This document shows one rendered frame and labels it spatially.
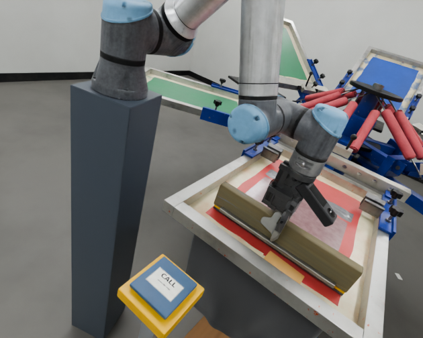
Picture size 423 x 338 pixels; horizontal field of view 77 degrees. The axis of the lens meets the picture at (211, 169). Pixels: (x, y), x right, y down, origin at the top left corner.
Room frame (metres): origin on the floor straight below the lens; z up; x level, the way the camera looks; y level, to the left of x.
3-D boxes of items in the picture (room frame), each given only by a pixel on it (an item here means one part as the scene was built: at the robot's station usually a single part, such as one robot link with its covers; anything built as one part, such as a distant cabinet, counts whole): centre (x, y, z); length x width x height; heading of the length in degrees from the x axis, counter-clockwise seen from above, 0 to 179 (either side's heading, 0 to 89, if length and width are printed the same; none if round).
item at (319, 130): (0.58, -0.20, 1.30); 0.09 x 0.08 x 0.11; 60
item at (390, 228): (0.89, -0.69, 0.97); 0.30 x 0.05 x 0.07; 154
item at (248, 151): (1.13, -0.19, 0.97); 0.30 x 0.05 x 0.07; 154
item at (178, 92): (1.68, 0.11, 1.05); 1.08 x 0.61 x 0.23; 94
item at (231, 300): (0.53, -0.21, 0.74); 0.45 x 0.03 x 0.43; 64
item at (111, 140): (0.72, 0.32, 0.60); 0.18 x 0.18 x 1.20; 81
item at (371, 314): (0.80, -0.34, 0.97); 0.79 x 0.58 x 0.04; 154
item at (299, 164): (0.57, -0.21, 1.22); 0.08 x 0.08 x 0.05
